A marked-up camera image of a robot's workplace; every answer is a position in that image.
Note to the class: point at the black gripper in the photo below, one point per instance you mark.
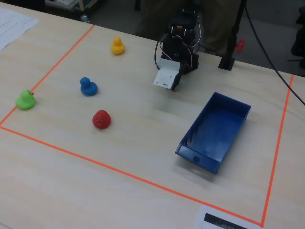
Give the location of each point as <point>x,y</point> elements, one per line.
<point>177,80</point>

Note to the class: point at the yellow rubber duck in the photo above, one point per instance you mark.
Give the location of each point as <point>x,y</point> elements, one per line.
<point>117,47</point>

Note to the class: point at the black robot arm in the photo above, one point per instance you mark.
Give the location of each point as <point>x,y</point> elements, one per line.
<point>181,26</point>

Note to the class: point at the blue plastic box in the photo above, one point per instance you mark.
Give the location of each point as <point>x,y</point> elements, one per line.
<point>214,136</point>

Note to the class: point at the red rubber duck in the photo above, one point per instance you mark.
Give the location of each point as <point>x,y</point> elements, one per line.
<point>102,119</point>

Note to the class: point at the blue rubber duck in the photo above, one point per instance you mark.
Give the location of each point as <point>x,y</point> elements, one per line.
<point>89,88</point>

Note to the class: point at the green rubber duck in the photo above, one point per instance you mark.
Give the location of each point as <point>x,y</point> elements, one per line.
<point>25,101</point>

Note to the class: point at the red clamp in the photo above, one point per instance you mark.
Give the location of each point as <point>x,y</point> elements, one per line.
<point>241,45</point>

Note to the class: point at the silver caster wheel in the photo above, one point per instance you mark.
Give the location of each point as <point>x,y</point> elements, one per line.
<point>84,18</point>

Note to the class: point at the black office chair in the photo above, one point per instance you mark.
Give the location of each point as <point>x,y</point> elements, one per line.
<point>300,35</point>

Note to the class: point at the background shelf cart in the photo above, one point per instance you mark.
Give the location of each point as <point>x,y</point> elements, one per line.
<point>71,3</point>

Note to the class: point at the white paper with black bar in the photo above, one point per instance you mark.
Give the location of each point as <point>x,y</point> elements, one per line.
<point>200,221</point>

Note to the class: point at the white printed paper sheet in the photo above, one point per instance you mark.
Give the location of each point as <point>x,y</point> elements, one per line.
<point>14,26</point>

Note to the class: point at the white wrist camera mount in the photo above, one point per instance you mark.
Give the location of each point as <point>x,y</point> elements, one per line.
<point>165,76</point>

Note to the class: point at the black camera stand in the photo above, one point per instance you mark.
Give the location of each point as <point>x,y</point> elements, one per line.
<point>226,63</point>

